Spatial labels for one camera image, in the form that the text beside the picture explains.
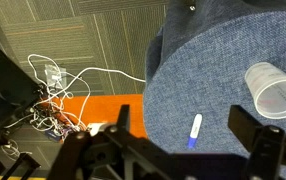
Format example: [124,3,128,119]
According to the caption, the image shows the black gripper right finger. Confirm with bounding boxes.
[227,104,286,180]

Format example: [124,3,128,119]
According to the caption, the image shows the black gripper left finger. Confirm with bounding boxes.
[49,104,172,180]

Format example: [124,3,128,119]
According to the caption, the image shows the blue and white marker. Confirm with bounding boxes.
[186,113,204,150]

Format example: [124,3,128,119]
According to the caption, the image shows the clear plastic cup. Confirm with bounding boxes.
[244,61,286,120]

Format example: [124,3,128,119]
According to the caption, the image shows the orange floor mat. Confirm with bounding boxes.
[37,93,149,140]

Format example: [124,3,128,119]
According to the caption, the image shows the blue fabric tablecloth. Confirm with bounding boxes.
[142,0,286,179]

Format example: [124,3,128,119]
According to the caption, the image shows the small clear plastic bag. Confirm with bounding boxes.
[44,64,67,88]

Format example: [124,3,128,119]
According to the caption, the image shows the black equipment case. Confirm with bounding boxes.
[0,39,47,121]

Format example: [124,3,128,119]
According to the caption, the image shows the tangled white cables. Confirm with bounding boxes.
[1,53,147,158]

